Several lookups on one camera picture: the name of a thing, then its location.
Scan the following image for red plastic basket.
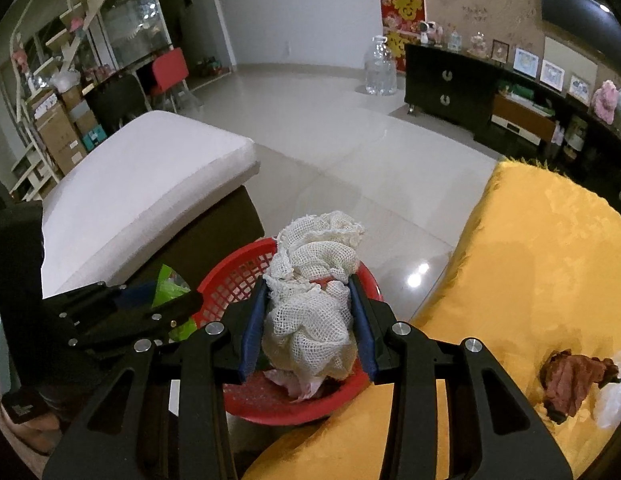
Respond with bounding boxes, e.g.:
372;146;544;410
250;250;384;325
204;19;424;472
193;237;384;423

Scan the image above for blue picture frame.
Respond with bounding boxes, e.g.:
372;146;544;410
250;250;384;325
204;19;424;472
513;47;539;78

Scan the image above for black TV cabinet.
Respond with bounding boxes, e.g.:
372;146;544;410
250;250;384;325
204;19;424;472
405;42;621;211

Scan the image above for white mesh net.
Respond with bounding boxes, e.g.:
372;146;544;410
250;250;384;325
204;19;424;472
260;210;366;386

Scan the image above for beige wall panel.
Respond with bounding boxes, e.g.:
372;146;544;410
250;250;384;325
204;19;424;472
543;35;599;91

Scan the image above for small picture frame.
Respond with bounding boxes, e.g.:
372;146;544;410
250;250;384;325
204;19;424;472
568;74;594;101

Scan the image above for white picture frame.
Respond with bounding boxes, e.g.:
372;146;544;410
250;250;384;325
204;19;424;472
539;59;565;90

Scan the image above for red chair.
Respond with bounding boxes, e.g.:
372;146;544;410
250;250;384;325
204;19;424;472
149;47;204;111

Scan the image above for reddish brown crumpled paper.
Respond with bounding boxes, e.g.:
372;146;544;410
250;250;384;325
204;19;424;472
539;350;621;423

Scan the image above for yellow cloth covered sofa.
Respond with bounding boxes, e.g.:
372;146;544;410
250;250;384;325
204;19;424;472
243;157;621;480

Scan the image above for red festive poster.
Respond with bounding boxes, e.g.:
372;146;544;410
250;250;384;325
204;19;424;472
379;0;426;73

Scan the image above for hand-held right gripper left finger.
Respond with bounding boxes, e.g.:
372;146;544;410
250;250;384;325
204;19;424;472
40;276;268;480

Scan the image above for clear water jug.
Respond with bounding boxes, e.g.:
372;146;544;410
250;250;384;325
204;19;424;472
365;35;399;96

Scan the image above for wall television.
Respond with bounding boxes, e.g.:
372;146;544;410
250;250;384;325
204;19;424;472
538;0;621;46

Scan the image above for green wrapper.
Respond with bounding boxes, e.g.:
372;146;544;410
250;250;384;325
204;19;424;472
151;264;198;343

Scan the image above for pink plush toy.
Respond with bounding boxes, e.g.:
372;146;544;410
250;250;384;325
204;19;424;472
592;80;620;123

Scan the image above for dark brown sofa base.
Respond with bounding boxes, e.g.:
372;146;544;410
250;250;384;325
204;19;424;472
55;185;266;311

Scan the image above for glass display cabinet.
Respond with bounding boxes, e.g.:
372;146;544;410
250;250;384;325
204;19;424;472
98;0;174;68

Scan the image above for person's left hand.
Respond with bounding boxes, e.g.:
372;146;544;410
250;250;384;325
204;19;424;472
5;400;64;457

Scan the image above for black chair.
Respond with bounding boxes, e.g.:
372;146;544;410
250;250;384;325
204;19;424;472
84;74;152;133

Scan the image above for white ladder shelf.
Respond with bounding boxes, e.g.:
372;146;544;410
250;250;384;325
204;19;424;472
0;0;131;201

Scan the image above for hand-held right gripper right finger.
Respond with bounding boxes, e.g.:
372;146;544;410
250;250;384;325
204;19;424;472
347;275;574;480

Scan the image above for brown wooden drawer unit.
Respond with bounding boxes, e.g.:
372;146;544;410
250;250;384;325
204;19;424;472
491;94;556;143

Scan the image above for white sofa cushion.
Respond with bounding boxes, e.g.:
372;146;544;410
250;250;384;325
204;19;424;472
40;110;261;298

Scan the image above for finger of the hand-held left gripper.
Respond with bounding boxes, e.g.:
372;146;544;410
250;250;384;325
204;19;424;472
58;290;205;351
43;281;161;318

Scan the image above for stack of cardboard boxes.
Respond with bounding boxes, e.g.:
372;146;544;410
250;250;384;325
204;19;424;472
28;82;114;176

